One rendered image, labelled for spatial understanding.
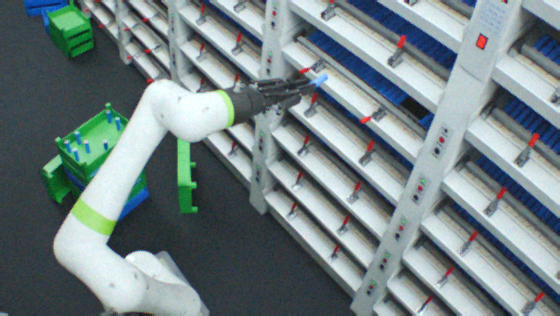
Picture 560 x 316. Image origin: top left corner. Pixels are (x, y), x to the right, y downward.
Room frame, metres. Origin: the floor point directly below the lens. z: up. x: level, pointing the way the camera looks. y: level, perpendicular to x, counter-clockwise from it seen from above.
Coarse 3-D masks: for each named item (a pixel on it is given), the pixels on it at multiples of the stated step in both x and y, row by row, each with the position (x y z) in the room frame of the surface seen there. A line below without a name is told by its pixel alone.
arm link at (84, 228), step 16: (80, 208) 0.64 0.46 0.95; (64, 224) 0.61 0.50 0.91; (80, 224) 0.60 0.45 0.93; (96, 224) 0.62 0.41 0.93; (112, 224) 0.64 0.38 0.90; (64, 240) 0.57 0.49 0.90; (80, 240) 0.57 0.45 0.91; (96, 240) 0.59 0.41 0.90; (64, 256) 0.54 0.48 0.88; (80, 256) 0.54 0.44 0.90
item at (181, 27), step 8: (168, 0) 1.96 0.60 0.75; (176, 0) 1.91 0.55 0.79; (168, 8) 1.96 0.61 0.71; (176, 8) 1.91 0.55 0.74; (168, 16) 1.96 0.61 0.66; (176, 16) 1.91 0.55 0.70; (176, 24) 1.91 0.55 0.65; (184, 24) 1.92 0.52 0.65; (176, 32) 1.91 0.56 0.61; (184, 32) 1.92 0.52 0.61; (176, 48) 1.91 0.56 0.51; (184, 56) 1.92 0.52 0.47; (176, 64) 1.92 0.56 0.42; (184, 64) 1.92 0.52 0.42; (176, 72) 1.92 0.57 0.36; (184, 88) 1.92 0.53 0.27
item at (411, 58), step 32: (288, 0) 1.40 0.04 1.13; (320, 0) 1.38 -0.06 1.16; (352, 0) 1.35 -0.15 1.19; (352, 32) 1.24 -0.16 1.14; (384, 32) 1.21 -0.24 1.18; (416, 32) 1.21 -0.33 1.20; (384, 64) 1.12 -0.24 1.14; (416, 64) 1.11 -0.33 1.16; (448, 64) 1.09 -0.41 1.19; (416, 96) 1.03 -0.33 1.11
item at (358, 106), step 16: (288, 32) 1.42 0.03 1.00; (304, 32) 1.45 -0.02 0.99; (288, 48) 1.40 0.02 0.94; (304, 64) 1.33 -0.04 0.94; (336, 80) 1.26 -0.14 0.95; (336, 96) 1.22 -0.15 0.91; (352, 96) 1.19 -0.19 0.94; (352, 112) 1.17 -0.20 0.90; (368, 112) 1.13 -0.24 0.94; (384, 128) 1.08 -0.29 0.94; (400, 128) 1.08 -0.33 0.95; (400, 144) 1.02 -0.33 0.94; (416, 144) 1.02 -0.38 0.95; (416, 160) 0.98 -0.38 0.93
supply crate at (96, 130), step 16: (112, 112) 1.50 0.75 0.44; (80, 128) 1.37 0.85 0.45; (96, 128) 1.43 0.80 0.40; (112, 128) 1.44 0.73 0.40; (64, 144) 1.29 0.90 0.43; (80, 144) 1.32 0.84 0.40; (96, 144) 1.33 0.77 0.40; (112, 144) 1.35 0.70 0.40; (80, 160) 1.24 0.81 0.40; (96, 160) 1.21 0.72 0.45
